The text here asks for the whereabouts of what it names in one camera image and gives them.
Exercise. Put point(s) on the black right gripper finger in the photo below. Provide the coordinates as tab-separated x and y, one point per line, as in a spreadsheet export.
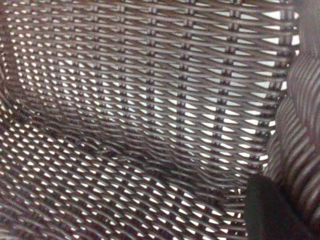
267	215

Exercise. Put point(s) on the black woven plastic basket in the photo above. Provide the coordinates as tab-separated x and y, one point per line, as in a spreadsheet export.
125	75

